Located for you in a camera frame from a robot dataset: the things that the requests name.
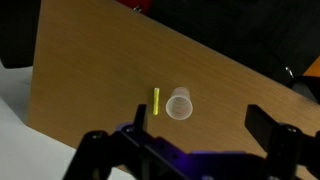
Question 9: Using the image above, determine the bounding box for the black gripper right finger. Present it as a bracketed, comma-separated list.
[244, 104, 320, 180]

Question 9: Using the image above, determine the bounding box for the yellow pen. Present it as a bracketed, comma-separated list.
[152, 87, 160, 116]

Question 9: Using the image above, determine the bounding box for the translucent plastic cup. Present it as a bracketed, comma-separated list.
[165, 86, 194, 122]

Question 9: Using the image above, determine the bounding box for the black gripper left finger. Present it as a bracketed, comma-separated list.
[63, 103, 188, 180]

